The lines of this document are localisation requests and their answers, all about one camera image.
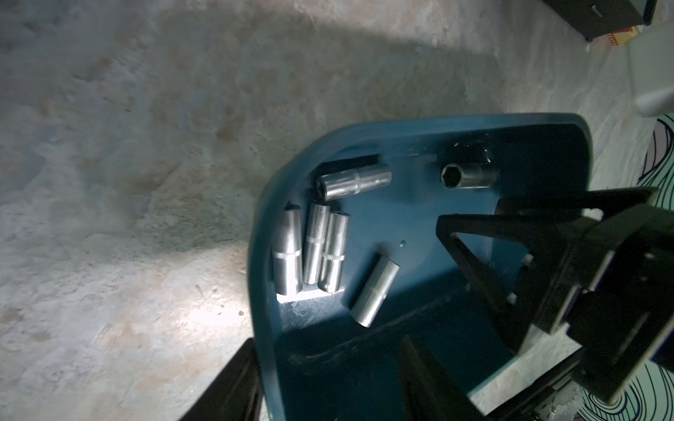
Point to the black grey chessboard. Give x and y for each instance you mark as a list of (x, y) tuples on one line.
[(595, 18)]

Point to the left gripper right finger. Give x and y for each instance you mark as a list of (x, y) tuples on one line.
[(428, 392)]

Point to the teal plastic storage tray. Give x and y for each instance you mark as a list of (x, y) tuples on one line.
[(317, 363)]

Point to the silver socket two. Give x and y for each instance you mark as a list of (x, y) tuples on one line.
[(315, 240)]

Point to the silver socket four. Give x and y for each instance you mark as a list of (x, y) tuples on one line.
[(374, 292)]

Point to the silver socket three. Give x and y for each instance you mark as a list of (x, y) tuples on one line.
[(334, 252)]

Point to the silver socket horizontal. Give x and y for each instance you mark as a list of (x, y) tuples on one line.
[(354, 181)]

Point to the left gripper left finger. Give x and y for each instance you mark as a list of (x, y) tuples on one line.
[(236, 393)]

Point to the silver socket one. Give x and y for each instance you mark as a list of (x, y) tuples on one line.
[(286, 251)]

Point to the small red card box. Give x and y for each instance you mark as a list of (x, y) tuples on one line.
[(623, 37)]

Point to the silver hex socket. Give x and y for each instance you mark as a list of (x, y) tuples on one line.
[(469, 176)]

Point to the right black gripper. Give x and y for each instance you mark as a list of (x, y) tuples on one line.
[(599, 266)]

